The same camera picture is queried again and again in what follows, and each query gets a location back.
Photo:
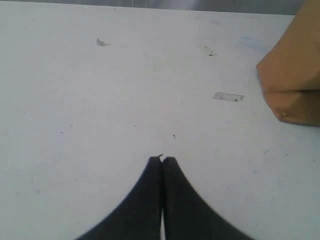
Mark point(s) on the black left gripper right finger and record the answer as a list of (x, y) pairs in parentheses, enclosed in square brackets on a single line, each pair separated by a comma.
[(186, 215)]

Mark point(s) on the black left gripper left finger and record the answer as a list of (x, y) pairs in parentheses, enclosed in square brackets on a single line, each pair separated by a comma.
[(138, 216)]

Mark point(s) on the brown paper shopping bag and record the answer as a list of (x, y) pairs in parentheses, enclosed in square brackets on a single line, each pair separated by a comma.
[(290, 73)]

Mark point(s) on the clear tape scrap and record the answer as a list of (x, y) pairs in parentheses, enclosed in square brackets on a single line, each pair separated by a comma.
[(228, 97)]

